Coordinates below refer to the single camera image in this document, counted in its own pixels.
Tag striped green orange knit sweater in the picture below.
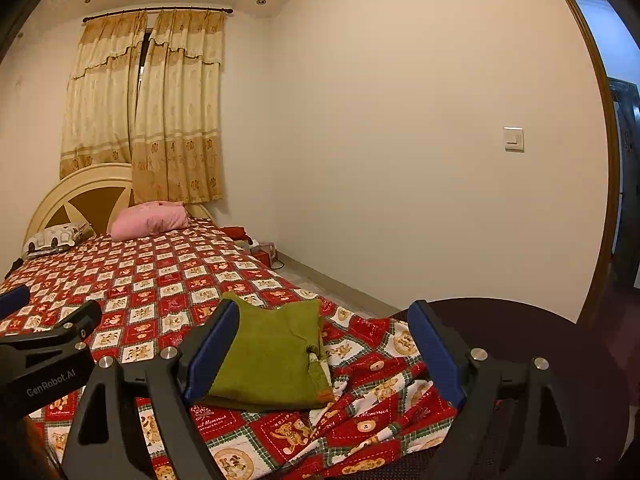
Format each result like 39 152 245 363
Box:
195 292 334 412

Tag white car print pillow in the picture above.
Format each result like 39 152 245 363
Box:
22 222 96 260

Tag red patchwork bear bedspread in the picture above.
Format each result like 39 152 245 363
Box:
1 219 456 479

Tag pink pillow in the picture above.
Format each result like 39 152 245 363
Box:
107 200 190 242

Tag cream wooden headboard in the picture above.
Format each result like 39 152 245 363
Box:
24 161 214 241

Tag beige window curtain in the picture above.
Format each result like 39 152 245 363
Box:
60 9 224 204

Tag black curtain rod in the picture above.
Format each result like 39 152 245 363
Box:
81 6 234 24

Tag white wall switch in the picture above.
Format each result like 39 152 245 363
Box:
503 127 524 153

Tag wooden door frame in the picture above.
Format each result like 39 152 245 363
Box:
539 0 624 331

